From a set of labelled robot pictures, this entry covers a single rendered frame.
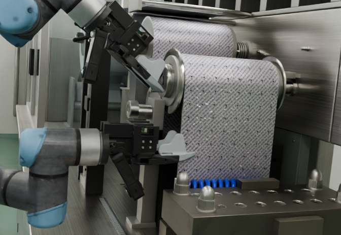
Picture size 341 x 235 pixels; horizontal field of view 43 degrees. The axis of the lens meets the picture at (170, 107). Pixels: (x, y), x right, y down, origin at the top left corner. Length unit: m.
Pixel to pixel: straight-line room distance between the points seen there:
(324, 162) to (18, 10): 0.94
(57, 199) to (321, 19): 0.70
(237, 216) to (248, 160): 0.24
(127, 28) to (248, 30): 0.52
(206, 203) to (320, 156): 0.59
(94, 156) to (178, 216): 0.20
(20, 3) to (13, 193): 0.37
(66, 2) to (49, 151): 0.29
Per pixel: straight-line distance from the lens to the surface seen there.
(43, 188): 0.87
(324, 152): 1.34
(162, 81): 0.98
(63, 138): 0.86
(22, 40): 0.91
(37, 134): 0.86
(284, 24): 1.20
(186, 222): 0.81
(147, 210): 1.06
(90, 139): 0.87
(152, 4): 1.23
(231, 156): 1.01
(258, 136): 1.04
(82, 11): 0.90
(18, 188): 0.91
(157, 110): 1.00
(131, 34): 0.92
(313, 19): 1.11
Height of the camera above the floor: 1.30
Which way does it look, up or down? 7 degrees down
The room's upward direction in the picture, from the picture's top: 4 degrees clockwise
